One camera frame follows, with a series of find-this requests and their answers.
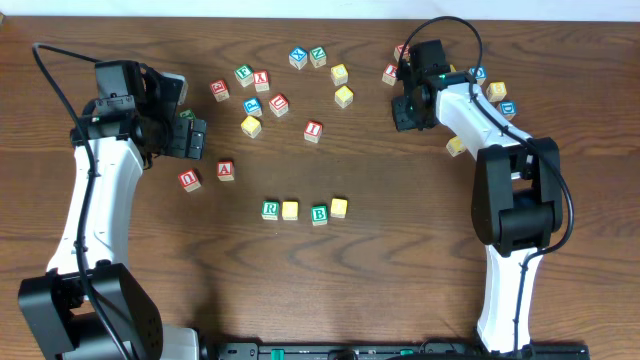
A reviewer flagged blue D block upper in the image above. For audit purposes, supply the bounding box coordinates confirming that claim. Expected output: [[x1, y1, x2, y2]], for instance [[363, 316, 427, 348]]
[[468, 66, 487, 85]]

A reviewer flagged red G block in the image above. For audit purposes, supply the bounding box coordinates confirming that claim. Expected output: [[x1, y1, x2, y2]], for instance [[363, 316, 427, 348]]
[[210, 79, 230, 102]]

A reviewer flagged red Y block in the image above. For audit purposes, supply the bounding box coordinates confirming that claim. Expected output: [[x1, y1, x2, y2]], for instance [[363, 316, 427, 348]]
[[253, 70, 270, 92]]

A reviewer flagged red A block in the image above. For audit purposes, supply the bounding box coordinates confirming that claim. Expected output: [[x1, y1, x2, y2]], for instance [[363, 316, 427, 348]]
[[217, 161, 235, 181]]

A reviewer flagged yellow K side block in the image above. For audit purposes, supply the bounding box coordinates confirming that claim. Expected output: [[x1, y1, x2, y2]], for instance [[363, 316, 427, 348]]
[[330, 198, 348, 218]]

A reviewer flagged red H block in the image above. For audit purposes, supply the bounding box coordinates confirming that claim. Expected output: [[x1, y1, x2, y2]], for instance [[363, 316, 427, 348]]
[[394, 44, 410, 62]]

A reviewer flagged blue d block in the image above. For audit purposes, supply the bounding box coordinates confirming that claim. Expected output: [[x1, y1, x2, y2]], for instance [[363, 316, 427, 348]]
[[497, 101, 518, 121], [468, 66, 487, 85]]

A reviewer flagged red i block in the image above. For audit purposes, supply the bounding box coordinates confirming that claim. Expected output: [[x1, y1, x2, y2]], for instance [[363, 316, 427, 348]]
[[303, 121, 323, 143], [382, 64, 397, 86]]

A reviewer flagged red I block centre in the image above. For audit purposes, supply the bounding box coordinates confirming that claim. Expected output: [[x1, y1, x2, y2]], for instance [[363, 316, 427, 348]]
[[303, 121, 323, 143]]

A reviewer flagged yellow block mid centre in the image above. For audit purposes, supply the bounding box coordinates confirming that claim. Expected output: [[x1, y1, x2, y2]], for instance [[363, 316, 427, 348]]
[[334, 85, 354, 108]]

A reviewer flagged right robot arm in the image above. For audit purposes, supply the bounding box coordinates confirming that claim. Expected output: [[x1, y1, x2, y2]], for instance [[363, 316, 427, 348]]
[[391, 40, 563, 355]]

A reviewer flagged red I block right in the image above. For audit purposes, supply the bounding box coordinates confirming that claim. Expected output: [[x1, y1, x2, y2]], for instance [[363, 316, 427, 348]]
[[382, 64, 397, 86]]

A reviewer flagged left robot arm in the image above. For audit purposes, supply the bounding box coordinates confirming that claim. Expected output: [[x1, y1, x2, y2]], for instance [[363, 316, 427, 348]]
[[18, 61, 209, 359]]

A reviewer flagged green F block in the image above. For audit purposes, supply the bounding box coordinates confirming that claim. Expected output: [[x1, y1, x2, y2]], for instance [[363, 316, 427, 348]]
[[234, 64, 254, 87]]

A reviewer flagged black mounting rail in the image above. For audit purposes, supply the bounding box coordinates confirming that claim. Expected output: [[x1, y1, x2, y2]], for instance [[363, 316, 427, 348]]
[[198, 341, 591, 360]]

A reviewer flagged red U block upper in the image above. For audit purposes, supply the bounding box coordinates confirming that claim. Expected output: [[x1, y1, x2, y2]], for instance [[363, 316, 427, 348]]
[[269, 94, 289, 117]]

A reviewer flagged yellow block far right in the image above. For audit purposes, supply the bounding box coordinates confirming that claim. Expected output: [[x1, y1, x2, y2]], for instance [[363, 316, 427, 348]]
[[486, 82, 507, 103]]

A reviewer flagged yellow G block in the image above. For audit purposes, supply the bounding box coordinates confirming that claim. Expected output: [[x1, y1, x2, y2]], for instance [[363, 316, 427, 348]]
[[241, 115, 262, 139]]

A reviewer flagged red U block lower left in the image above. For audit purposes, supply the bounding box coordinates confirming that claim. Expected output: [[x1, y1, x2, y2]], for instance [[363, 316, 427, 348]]
[[179, 169, 201, 192]]

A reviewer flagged blue X block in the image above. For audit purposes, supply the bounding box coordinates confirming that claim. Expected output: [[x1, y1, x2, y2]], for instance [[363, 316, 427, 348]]
[[288, 46, 308, 70]]

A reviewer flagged green B block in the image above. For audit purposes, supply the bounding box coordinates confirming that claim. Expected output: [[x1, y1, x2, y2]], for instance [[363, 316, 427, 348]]
[[310, 205, 329, 226]]

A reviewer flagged red u block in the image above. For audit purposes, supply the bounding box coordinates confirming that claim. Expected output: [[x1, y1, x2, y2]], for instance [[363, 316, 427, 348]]
[[179, 169, 201, 192], [269, 94, 289, 117]]

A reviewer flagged green R block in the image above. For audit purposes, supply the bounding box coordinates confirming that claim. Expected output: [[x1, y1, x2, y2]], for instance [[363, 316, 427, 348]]
[[261, 200, 280, 221]]

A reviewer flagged blue D block right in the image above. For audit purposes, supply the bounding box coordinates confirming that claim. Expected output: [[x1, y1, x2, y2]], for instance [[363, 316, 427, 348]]
[[497, 101, 518, 121]]

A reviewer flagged yellow block upper centre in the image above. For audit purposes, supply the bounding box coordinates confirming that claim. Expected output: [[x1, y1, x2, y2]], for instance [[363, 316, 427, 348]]
[[330, 64, 349, 86]]

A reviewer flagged green J block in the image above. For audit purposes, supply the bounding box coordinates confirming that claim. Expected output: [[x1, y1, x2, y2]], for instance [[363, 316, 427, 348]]
[[179, 109, 196, 120]]

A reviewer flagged yellow O block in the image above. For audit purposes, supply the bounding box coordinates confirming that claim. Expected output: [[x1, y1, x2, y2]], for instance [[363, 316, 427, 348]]
[[281, 201, 299, 221]]

